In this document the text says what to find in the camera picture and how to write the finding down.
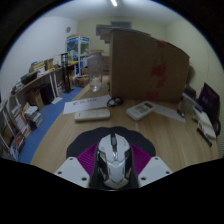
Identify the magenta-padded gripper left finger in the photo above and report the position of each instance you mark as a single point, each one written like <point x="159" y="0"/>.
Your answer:
<point x="71" y="171"/>

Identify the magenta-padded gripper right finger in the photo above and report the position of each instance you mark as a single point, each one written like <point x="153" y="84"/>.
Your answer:
<point x="155" y="170"/>

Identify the white computer mouse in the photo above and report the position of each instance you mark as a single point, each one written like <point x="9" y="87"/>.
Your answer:
<point x="114" y="163"/>

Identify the dark cloud-shaped mouse pad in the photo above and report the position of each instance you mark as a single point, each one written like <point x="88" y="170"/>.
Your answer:
<point x="83" y="140"/>

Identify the plain white paper sheet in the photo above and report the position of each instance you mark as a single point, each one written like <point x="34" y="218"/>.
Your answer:
<point x="170" y="113"/>

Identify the slim white remote control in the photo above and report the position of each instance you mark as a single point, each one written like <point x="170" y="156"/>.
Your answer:
<point x="92" y="115"/>

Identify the white remote with display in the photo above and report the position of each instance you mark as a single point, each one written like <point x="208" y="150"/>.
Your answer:
<point x="140" y="110"/>

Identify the white book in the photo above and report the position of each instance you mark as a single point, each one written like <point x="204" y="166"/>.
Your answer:
<point x="206" y="125"/>

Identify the printed white paper sheet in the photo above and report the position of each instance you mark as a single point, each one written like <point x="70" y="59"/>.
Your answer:
<point x="86" y="104"/>

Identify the cluttered shelf unit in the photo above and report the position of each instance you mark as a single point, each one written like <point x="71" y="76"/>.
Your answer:
<point x="23" y="110"/>

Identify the dark laptop screen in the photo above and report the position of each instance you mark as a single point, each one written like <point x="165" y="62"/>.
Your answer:
<point x="209" y="98"/>

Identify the black floor stand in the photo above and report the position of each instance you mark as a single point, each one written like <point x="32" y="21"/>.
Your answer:
<point x="65" y="73"/>

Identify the clear glass jar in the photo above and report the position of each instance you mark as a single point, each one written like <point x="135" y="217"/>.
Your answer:
<point x="95" y="71"/>

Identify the large brown cardboard box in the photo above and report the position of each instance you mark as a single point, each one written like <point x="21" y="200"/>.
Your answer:
<point x="140" y="66"/>

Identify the blue and white cabinet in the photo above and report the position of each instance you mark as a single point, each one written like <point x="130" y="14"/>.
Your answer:
<point x="78" y="50"/>

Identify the ceiling tube light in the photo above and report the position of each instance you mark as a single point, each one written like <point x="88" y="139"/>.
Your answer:
<point x="114" y="2"/>

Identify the round wall clock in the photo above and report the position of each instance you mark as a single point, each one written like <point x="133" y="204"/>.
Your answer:
<point x="68" y="29"/>

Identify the wall window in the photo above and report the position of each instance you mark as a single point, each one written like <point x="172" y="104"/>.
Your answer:
<point x="103" y="27"/>

